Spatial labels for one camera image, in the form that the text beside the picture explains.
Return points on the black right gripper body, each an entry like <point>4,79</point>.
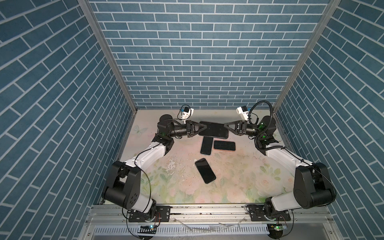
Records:
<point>246,129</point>

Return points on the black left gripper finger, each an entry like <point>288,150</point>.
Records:
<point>198,125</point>
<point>200,132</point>

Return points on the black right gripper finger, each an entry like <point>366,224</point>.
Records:
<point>228,125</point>
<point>231,132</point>

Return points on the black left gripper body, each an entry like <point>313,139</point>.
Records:
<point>184,130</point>

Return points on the black phone case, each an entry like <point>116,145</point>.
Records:
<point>216,130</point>

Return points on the blue phone black screen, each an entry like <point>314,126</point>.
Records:
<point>206,148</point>

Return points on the black phone face up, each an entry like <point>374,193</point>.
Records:
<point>205,171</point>

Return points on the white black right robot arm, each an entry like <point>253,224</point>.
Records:
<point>312,183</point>

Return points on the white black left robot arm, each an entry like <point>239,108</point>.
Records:
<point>123,182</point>

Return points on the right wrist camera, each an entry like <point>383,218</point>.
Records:
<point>243,112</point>

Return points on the aluminium corner post right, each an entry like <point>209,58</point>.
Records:
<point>318,30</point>

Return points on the aluminium corner post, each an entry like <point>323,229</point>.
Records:
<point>92,20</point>
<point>318,30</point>

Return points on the aluminium corner post left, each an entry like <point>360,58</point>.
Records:
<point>92,20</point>

